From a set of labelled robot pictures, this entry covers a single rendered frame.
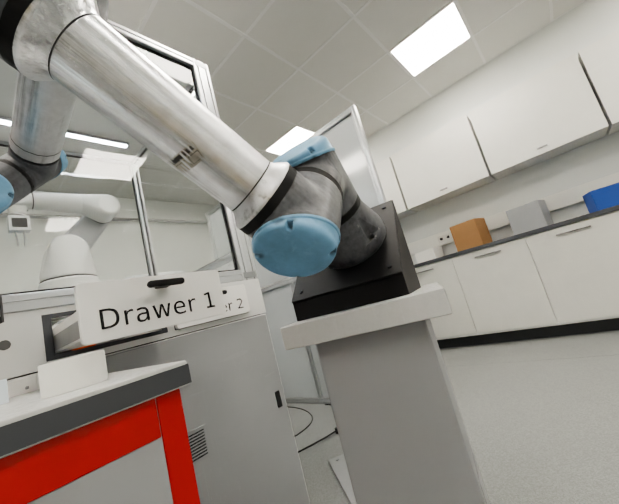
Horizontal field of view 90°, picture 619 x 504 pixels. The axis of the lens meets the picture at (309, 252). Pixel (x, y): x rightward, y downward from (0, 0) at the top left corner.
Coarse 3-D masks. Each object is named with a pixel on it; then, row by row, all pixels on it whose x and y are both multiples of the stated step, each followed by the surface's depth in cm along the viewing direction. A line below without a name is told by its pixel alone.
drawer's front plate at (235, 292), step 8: (224, 288) 114; (232, 288) 116; (240, 288) 119; (224, 296) 113; (232, 296) 115; (240, 296) 118; (232, 304) 114; (248, 304) 119; (232, 312) 113; (240, 312) 116; (200, 320) 103; (208, 320) 105; (176, 328) 98
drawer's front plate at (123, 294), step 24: (96, 288) 57; (120, 288) 60; (144, 288) 63; (168, 288) 66; (192, 288) 70; (216, 288) 75; (96, 312) 56; (120, 312) 58; (192, 312) 69; (216, 312) 73; (96, 336) 55; (120, 336) 57
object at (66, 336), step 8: (64, 320) 69; (72, 320) 64; (56, 328) 75; (64, 328) 69; (72, 328) 64; (56, 336) 74; (64, 336) 69; (72, 336) 64; (56, 344) 74; (64, 344) 69; (72, 344) 65; (80, 344) 70; (56, 352) 76
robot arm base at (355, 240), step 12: (360, 204) 58; (348, 216) 55; (360, 216) 57; (372, 216) 59; (348, 228) 56; (360, 228) 57; (372, 228) 58; (384, 228) 61; (348, 240) 57; (360, 240) 57; (372, 240) 58; (348, 252) 58; (360, 252) 58; (372, 252) 58; (336, 264) 60; (348, 264) 59
